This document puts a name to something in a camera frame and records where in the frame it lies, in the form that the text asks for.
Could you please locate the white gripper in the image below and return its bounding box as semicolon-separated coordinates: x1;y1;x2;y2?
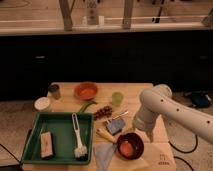
133;116;156;143

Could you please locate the orange red apple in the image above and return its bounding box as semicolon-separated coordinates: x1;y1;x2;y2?
120;141;133;157

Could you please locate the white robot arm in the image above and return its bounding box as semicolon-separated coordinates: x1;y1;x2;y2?
132;84;213;144

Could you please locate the dark purple bowl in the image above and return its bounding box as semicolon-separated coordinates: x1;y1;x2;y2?
117;133;144;160

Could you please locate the orange bowl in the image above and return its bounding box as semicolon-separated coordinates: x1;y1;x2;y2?
74;82;98;100

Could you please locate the small white bowl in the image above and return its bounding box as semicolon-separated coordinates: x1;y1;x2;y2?
34;97;51;111

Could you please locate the metal knife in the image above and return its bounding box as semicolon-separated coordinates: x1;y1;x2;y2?
103;111;129;124

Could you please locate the blue sponge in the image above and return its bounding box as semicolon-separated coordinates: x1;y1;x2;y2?
106;118;125;135

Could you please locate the yellow banana toy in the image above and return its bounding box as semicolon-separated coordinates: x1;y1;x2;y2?
97;128;117;143

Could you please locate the green plastic cup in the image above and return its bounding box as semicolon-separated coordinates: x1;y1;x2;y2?
112;92;124;107

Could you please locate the dark grape bunch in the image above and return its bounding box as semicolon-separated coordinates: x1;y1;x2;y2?
94;106;112;120

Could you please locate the grey blue cloth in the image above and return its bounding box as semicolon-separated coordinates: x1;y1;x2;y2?
94;143;117;171

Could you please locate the blue black device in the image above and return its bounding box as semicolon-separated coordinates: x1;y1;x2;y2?
184;92;211;108

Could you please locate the green pepper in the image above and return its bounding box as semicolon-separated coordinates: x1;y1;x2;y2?
78;101;97;113

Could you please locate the white dish brush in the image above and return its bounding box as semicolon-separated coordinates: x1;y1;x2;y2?
71;113;88;159

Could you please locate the green plastic tray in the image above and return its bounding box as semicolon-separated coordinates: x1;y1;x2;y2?
21;112;94;165

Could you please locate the brown white sponge block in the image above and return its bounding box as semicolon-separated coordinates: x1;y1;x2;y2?
40;132;54;158

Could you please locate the dark metal cup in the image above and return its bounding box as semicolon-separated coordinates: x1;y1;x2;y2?
48;84;61;100

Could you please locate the black cable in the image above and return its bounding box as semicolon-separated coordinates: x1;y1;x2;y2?
165;119;200;171

